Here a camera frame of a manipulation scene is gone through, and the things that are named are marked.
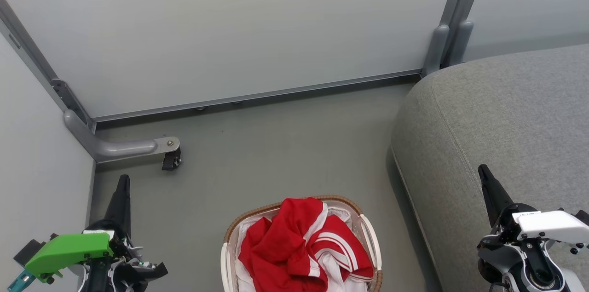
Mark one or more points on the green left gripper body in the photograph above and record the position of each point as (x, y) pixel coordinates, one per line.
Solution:
(69, 250)

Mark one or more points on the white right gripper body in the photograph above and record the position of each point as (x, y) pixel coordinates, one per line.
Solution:
(550, 225)

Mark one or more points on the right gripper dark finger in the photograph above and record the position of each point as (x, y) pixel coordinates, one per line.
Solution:
(494, 197)

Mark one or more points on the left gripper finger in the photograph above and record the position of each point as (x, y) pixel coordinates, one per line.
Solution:
(121, 202)

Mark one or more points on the red and white garment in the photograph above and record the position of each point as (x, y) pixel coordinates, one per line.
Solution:
(280, 246)

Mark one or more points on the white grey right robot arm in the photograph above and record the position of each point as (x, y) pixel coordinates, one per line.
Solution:
(524, 269)

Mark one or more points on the grey fabric sofa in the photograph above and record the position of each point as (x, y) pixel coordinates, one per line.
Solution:
(506, 112)

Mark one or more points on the grey partition support leg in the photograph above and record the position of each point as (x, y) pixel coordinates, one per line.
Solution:
(119, 147)

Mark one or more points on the black caster wheel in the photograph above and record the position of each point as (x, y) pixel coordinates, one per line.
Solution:
(171, 159)

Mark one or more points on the white wicker laundry basket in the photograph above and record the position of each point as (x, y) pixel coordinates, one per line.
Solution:
(371, 239)

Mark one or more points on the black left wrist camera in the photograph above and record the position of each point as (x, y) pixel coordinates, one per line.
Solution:
(28, 251)

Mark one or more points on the grey rounded post bracket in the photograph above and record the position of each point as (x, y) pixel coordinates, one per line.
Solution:
(460, 43)
(435, 50)

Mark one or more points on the grey partition corner post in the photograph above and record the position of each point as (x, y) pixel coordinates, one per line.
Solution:
(32, 55)

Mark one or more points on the grey partition bottom rail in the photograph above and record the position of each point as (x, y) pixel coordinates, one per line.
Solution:
(257, 96)

